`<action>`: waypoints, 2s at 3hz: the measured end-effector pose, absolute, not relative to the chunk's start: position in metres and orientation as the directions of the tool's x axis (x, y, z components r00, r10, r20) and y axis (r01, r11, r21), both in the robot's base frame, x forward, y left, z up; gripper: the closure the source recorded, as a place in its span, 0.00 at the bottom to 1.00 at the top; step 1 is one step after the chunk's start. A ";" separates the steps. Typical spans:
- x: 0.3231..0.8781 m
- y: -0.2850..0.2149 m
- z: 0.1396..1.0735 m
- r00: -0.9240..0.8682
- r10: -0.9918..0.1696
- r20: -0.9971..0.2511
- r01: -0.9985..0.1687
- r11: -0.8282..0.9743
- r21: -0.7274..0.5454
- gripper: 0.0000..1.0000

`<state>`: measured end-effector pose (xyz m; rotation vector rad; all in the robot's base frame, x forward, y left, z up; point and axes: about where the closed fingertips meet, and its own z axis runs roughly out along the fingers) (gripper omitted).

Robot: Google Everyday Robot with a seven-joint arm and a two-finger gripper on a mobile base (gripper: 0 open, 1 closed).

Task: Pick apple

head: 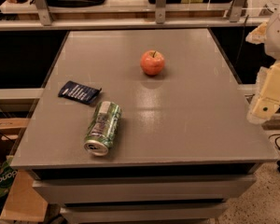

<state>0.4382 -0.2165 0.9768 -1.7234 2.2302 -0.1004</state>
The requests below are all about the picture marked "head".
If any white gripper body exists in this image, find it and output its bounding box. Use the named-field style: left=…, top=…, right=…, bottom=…
left=264, top=5, right=280, bottom=60

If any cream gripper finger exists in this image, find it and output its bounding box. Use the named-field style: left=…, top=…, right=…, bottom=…
left=246, top=61, right=280, bottom=124
left=245, top=22, right=267, bottom=45

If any red apple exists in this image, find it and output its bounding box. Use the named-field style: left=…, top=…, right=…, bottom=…
left=140, top=50, right=165, bottom=76

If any lower grey drawer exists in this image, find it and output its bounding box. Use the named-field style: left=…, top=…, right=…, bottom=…
left=61, top=203, right=227, bottom=224

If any grey drawer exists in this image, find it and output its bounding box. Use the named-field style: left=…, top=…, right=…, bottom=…
left=33, top=175, right=256, bottom=204
left=61, top=203, right=227, bottom=224

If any green soda can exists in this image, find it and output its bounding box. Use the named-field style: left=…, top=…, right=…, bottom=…
left=84, top=101, right=122, bottom=157

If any dark blue snack packet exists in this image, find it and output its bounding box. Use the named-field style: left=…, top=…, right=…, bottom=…
left=58, top=80, right=101, bottom=105

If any upper grey drawer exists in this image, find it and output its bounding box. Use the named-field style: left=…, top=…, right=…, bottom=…
left=33, top=175, right=256, bottom=204

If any cardboard box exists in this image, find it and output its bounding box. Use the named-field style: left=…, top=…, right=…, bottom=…
left=0, top=118, right=48, bottom=224

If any green printed bag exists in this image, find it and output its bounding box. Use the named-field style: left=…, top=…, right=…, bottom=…
left=0, top=156, right=18, bottom=215

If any metal rail bracket middle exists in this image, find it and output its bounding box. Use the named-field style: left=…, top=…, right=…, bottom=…
left=155, top=0, right=166, bottom=24

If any metal rail bracket left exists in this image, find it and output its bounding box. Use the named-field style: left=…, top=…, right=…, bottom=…
left=35, top=0, right=52, bottom=26

